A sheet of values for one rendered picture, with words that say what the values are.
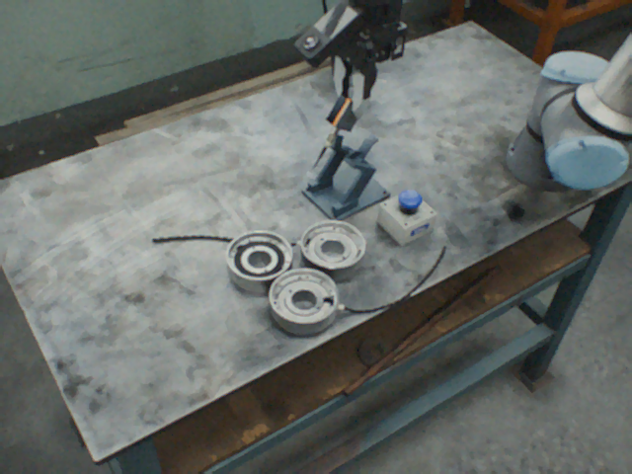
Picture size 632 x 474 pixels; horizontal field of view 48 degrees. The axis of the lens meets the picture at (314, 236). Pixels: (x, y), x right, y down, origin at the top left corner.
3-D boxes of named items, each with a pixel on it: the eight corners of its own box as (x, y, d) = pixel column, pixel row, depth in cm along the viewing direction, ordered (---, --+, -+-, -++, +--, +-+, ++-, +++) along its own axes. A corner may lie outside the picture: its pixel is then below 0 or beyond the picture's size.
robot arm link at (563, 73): (588, 108, 133) (612, 43, 123) (600, 153, 123) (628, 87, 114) (523, 101, 133) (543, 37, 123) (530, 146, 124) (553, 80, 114)
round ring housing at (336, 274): (370, 246, 119) (372, 229, 116) (353, 291, 112) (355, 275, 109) (311, 230, 121) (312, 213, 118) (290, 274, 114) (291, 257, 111)
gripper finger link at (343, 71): (367, 99, 117) (377, 53, 110) (340, 111, 115) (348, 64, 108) (356, 88, 119) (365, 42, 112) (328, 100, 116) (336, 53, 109)
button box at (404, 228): (402, 248, 119) (405, 227, 116) (376, 222, 123) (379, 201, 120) (438, 230, 122) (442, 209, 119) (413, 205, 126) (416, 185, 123)
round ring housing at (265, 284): (213, 276, 113) (211, 258, 110) (255, 238, 119) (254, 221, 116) (265, 307, 109) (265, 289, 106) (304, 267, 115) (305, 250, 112)
